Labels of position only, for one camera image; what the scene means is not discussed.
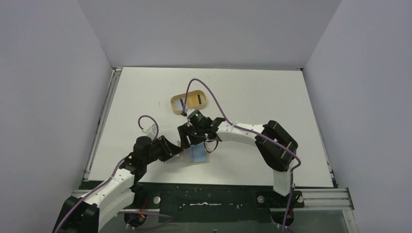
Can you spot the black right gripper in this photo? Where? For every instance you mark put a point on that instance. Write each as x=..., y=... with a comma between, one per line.
x=189, y=135

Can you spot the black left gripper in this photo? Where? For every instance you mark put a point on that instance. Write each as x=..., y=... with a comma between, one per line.
x=165, y=146

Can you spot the blue plastic card sleeves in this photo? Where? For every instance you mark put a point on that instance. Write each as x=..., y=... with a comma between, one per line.
x=198, y=154

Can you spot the beige card holder wallet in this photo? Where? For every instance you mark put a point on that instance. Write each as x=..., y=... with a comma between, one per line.
x=184, y=155

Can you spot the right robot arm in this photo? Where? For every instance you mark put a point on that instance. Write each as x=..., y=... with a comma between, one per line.
x=276, y=146

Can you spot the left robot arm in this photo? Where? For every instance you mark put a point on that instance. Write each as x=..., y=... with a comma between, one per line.
x=91, y=211

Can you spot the white card black stripe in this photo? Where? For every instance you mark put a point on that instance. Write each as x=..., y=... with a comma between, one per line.
x=179, y=104

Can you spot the oval wooden tray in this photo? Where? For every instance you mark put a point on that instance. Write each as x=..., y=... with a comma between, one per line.
x=184, y=96

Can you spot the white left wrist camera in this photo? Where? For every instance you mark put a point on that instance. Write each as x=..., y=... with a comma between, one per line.
x=151, y=131

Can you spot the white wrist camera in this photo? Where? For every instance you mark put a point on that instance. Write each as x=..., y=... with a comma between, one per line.
x=187, y=112
x=151, y=131

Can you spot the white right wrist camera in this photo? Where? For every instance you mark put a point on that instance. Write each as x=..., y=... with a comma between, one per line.
x=187, y=112

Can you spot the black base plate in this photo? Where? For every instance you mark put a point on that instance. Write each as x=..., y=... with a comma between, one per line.
x=206, y=203

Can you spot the aluminium rail frame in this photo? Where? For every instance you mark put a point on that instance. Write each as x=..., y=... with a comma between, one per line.
x=113, y=81

